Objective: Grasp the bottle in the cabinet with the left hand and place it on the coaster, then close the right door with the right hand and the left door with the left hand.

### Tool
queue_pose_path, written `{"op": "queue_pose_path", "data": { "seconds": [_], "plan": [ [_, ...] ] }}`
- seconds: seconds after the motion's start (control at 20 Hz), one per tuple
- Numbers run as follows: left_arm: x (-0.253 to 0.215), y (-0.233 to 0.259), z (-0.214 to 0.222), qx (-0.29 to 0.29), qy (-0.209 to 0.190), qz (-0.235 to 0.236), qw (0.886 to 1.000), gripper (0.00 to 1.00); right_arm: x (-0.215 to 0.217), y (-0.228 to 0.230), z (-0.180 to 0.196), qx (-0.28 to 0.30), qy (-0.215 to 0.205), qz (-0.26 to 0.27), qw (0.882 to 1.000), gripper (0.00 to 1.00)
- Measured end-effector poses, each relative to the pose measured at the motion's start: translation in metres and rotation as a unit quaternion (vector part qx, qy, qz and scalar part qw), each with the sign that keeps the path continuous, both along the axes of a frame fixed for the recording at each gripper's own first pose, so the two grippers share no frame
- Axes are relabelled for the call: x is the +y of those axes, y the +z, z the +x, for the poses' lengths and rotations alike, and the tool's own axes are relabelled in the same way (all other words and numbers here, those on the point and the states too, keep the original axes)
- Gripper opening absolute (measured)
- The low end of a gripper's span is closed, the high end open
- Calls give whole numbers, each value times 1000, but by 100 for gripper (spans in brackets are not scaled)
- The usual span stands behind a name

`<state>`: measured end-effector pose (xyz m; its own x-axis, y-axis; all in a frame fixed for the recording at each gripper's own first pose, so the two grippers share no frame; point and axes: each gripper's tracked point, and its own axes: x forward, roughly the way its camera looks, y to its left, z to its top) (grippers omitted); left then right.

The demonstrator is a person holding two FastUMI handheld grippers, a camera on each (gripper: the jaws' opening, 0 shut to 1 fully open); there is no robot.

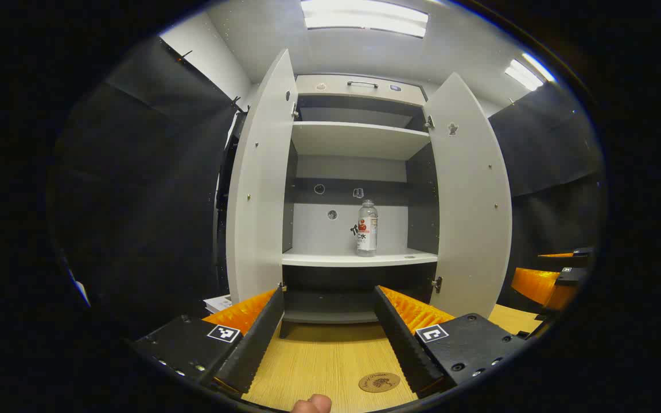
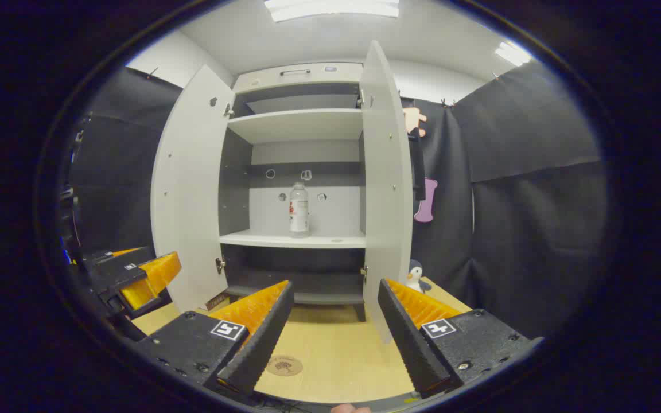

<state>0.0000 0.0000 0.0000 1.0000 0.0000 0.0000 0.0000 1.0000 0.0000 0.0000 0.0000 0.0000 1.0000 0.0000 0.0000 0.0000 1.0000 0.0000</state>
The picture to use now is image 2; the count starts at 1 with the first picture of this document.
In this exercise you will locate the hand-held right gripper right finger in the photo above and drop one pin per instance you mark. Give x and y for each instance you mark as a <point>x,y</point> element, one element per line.
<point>411,344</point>

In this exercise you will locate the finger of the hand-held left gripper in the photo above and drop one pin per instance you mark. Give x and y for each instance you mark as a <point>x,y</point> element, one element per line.
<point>155,275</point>
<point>107,255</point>

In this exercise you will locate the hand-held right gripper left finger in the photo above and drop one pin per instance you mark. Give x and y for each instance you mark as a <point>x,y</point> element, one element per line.
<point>261,344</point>

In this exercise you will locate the round wooden coaster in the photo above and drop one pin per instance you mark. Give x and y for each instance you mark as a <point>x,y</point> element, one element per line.
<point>284,367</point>

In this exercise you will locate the white cabinet door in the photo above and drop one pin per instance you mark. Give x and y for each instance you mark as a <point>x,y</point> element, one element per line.
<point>193,201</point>
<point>385,201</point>

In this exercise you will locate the clear plastic bottle red label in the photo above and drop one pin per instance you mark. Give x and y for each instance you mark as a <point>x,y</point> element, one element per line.
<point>299,215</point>

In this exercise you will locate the white grey cabinet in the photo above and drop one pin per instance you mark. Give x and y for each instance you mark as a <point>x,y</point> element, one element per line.
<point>299,126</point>

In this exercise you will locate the penguin plush toy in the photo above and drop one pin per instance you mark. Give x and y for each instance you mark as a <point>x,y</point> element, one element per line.
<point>416,278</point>

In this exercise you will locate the black backdrop cloth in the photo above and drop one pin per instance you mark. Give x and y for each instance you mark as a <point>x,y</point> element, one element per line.
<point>537,229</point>

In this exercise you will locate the ceiling light panel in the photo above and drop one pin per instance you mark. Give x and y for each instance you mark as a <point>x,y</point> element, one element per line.
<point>511,53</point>
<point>330,8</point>

